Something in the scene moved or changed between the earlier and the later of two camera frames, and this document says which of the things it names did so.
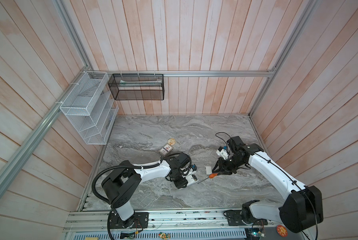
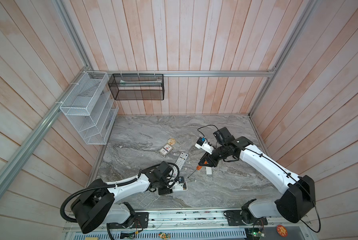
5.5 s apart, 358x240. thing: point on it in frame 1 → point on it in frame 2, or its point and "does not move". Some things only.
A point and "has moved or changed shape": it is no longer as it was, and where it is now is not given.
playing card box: (166, 149) does not move
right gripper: (222, 168) → (208, 160)
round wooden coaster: (171, 141) does not move
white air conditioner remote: (191, 179) has moved or changed shape
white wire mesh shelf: (89, 110) does not move
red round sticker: (282, 230) does not move
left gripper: (181, 183) → (165, 191)
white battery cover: (208, 170) does not move
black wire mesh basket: (138, 86) does not move
